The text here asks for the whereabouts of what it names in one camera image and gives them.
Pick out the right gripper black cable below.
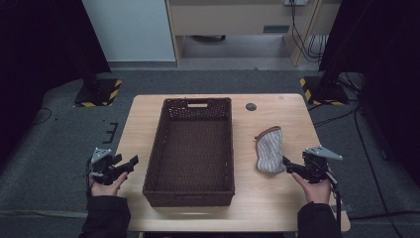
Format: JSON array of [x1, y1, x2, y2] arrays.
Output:
[[326, 171, 343, 234]]

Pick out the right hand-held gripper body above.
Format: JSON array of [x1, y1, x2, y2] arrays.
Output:
[[296, 146, 344, 184]]

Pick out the person's left hand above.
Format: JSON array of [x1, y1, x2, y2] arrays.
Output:
[[89, 172, 129, 197]]

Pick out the black curtain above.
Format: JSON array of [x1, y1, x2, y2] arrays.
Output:
[[318, 0, 420, 186], [0, 0, 112, 167]]

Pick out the black cable bundle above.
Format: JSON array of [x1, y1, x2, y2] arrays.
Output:
[[289, 0, 330, 63]]

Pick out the white panel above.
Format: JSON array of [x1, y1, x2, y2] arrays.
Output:
[[81, 0, 176, 62]]

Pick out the black yellow striped stand base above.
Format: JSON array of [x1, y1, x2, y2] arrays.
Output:
[[299, 75, 350, 107], [72, 77, 123, 108]]

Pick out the person's right hand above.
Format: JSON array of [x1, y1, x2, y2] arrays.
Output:
[[290, 173, 332, 205]]

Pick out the thin looped floor cable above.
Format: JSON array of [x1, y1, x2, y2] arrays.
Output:
[[32, 107, 53, 126]]

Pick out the brown woven basket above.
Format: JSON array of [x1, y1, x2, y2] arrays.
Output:
[[142, 96, 236, 208]]

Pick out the beige wooden cabinet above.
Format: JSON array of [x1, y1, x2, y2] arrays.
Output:
[[164, 0, 343, 67]]

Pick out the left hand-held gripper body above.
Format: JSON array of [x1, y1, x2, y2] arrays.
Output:
[[88, 147, 125, 185]]

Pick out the grey cabinet label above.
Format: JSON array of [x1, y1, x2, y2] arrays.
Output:
[[262, 24, 290, 34]]

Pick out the long black floor cable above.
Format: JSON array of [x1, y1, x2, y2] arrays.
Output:
[[354, 107, 397, 238]]

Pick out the grey striped cloth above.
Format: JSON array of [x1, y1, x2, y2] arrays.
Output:
[[255, 125, 287, 175]]

